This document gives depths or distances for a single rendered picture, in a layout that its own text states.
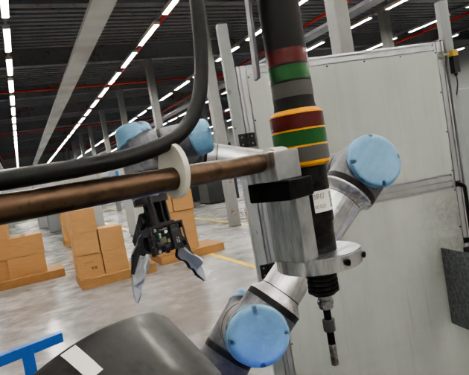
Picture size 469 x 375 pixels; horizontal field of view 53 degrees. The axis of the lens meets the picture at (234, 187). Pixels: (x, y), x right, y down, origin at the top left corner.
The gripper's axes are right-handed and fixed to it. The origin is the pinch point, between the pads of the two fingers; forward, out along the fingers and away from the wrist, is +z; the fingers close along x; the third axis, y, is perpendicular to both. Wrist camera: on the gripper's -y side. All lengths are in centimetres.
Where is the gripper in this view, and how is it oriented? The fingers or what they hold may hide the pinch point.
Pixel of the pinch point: (170, 292)
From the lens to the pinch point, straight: 100.3
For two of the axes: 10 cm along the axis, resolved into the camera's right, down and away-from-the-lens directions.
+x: 8.5, -2.0, 5.0
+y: 4.6, -1.9, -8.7
